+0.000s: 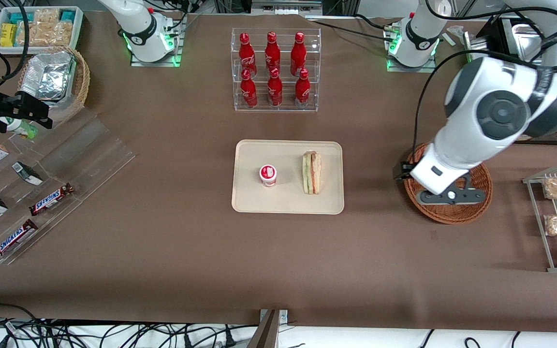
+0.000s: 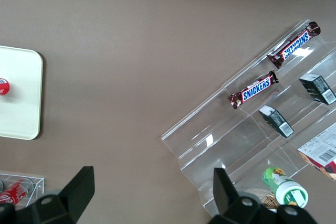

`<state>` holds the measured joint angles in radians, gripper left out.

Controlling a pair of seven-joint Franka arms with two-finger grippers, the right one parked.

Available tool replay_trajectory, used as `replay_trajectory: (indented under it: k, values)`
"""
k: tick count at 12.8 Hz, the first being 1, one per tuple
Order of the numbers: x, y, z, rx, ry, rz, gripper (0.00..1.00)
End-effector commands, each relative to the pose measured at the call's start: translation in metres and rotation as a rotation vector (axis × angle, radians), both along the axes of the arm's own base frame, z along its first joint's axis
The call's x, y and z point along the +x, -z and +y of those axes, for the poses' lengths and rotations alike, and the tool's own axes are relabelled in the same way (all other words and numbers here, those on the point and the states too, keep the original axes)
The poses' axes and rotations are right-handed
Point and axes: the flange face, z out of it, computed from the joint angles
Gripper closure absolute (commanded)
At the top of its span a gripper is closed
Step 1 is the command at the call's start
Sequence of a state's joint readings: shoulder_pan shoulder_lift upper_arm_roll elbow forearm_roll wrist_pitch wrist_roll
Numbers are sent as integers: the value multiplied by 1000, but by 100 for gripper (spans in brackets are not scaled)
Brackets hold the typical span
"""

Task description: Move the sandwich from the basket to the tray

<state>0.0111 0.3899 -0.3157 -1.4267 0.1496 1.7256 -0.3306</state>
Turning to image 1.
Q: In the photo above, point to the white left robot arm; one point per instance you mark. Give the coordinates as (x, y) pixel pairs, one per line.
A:
(496, 101)

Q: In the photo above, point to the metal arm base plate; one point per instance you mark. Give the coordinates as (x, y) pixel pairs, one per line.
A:
(177, 53)
(428, 66)

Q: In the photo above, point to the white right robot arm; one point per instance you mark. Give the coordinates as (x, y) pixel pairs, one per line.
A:
(138, 24)

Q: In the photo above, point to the triangle sandwich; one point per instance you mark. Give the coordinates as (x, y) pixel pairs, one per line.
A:
(312, 174)

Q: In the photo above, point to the brown wicker basket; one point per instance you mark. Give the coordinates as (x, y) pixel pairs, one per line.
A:
(452, 213)

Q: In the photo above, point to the tan wicker basket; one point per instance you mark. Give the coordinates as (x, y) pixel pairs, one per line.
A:
(82, 82)

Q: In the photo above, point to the white plastic bin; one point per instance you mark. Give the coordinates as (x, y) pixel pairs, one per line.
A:
(78, 34)

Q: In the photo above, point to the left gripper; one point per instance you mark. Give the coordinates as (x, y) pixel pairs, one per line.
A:
(403, 170)

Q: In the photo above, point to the beige plastic tray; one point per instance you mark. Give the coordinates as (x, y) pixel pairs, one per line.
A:
(288, 198)

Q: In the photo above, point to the clear acrylic display stand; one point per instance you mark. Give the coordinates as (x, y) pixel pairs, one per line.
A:
(90, 154)

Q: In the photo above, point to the green white small bottle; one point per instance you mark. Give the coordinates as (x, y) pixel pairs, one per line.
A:
(22, 128)

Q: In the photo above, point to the steel pan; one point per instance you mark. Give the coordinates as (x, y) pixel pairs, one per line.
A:
(525, 38)

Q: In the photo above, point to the yellow snack pack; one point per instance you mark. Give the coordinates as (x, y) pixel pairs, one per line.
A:
(8, 35)

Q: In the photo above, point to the snickers chocolate bar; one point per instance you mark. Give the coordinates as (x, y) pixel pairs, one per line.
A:
(13, 239)
(51, 199)

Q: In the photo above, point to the metal bracket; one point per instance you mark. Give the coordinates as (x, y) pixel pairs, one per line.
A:
(271, 328)

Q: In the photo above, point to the clear bags of crackers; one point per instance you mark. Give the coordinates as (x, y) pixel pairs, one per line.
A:
(49, 31)

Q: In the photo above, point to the brown table cover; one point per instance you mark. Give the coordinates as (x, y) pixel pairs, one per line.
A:
(162, 270)

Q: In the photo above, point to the clear acrylic bottle rack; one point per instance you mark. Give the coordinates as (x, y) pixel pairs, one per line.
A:
(283, 108)

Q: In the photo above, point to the stacked aluminium foil trays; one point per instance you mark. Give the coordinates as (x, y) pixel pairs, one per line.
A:
(46, 77)

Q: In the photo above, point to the red white yogurt cup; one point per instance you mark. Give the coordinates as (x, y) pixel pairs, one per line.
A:
(268, 175)

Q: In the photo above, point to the red cola bottle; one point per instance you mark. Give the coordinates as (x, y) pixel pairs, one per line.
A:
(248, 92)
(302, 92)
(274, 92)
(272, 50)
(298, 50)
(246, 53)

